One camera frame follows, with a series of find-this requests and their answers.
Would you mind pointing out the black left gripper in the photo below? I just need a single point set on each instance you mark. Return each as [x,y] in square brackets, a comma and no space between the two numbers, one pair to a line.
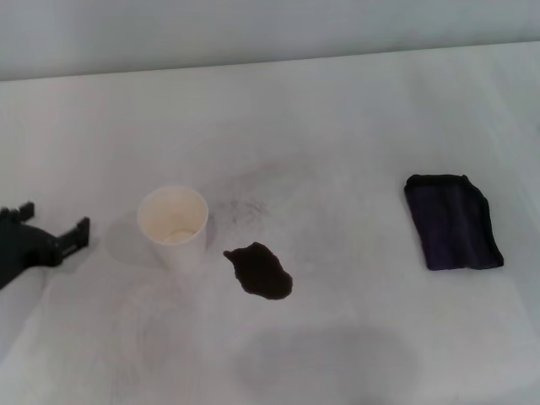
[25,249]

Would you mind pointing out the white paper cup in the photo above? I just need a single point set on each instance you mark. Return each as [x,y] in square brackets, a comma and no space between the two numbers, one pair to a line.
[175,236]

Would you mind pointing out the purple rag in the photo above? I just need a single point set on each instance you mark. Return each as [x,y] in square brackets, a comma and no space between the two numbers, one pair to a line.
[453,223]

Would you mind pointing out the black water stain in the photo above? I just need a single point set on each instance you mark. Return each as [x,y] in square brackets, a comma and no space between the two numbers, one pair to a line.
[259,274]

